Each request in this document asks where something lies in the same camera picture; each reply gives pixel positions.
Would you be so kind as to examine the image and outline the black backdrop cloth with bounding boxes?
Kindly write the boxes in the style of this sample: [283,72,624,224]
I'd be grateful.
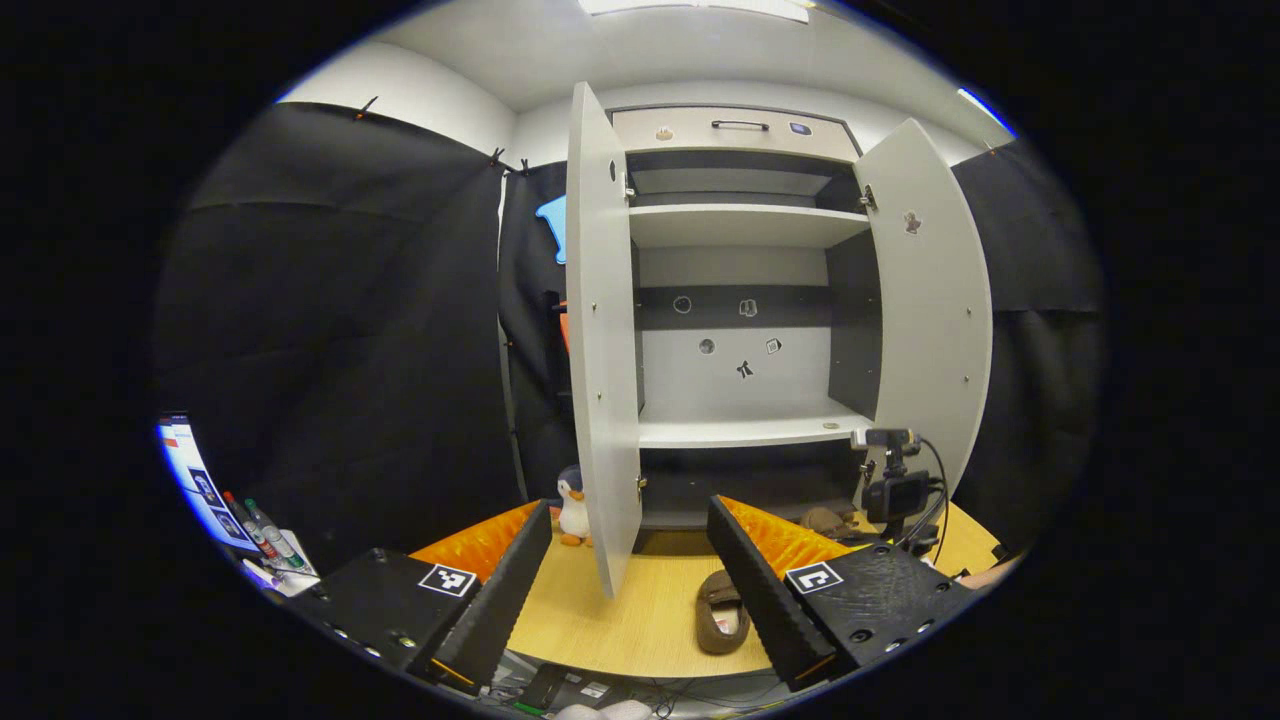
[150,100,1106,576]

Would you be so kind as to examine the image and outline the white paper tray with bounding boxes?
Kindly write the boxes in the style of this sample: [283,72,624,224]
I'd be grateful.
[240,530,321,599]

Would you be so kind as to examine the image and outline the white shoe cabinet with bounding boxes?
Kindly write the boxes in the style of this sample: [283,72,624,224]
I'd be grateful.
[610,105,886,531]

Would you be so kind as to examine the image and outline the green cap marker pen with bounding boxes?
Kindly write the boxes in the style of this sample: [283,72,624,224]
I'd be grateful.
[245,498,306,569]

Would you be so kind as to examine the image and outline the brown fuzzy shoe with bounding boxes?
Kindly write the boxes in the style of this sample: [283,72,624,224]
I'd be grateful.
[695,568,753,656]
[800,506,866,546]

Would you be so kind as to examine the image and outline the white cabinet door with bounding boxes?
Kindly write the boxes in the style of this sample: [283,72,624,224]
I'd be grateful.
[565,82,646,599]
[853,118,994,501]

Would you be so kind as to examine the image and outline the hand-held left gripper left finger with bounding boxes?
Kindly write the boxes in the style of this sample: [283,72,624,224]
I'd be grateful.
[290,498,554,693]

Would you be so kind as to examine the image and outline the ceiling light panel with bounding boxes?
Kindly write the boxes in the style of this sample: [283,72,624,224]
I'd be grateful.
[578,0,811,26]

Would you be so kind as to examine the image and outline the black floor cables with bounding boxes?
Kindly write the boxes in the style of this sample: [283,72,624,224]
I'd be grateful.
[640,675,781,720]

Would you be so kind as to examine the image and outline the penguin plush toy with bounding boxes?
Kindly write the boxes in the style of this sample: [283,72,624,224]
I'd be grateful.
[553,465,593,548]

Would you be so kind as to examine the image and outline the black door handle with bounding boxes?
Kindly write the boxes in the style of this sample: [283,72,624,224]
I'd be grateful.
[545,290,571,401]

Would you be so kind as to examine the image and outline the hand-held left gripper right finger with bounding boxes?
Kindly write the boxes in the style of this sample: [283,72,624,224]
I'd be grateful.
[706,494,976,693]

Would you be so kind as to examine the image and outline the red cap marker pen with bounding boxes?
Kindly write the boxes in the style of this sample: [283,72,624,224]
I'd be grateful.
[222,490,276,561]

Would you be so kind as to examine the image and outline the computer monitor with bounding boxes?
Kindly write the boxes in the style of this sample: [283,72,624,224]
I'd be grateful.
[155,413,256,553]

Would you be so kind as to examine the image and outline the white cabinet drawer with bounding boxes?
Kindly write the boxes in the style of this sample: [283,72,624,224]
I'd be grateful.
[612,106,861,164]

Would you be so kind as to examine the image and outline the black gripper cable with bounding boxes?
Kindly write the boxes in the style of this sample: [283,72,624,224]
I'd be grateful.
[905,437,951,566]

